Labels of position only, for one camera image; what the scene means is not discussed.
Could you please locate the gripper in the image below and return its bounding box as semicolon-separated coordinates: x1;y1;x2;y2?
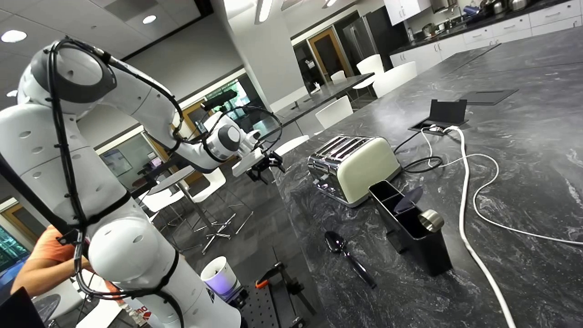
247;152;286;185

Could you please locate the cream and chrome toaster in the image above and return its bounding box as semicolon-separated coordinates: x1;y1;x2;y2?
307;134;402;208

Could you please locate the round table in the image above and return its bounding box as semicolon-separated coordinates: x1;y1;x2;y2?
147;165;234;255

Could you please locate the long dark table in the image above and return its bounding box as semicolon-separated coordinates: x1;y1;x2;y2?
272;72;375;127

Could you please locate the black spoon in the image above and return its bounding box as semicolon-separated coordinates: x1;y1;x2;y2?
324;231;378;289

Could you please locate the wooden framed door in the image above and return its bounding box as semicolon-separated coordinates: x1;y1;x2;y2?
307;26;354;86

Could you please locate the dark round lid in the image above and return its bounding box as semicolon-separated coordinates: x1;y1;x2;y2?
394;186;424;215

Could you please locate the steel refrigerator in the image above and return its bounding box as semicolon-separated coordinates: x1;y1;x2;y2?
342;15;379;76

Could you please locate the black rectangular caddy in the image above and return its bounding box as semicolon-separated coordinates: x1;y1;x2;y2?
368;180;454;277

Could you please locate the black pop-up socket box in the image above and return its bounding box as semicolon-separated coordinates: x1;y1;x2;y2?
408;99;470;136

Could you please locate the white kitchen cabinet row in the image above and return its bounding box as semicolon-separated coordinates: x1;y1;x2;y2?
389;0;583;70

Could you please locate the black flat counter hatch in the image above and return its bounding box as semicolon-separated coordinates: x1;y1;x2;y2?
457;88;519;106

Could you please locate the person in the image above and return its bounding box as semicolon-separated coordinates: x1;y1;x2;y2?
10;225;124;302

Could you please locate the camera on mount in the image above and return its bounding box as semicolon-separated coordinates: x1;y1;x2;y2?
200;89;239;111

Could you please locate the black clamp with orange handle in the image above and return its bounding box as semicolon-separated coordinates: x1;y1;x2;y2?
254;261;316;316

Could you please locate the black cable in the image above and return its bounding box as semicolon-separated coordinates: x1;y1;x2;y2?
394;132;444;174

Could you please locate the thick white cable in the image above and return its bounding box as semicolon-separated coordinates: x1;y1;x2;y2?
443;126;518;328

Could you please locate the white wall cabinet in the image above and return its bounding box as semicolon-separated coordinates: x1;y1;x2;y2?
384;0;432;26

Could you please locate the thin white cable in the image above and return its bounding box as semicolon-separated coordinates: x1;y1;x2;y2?
420;128;583;246

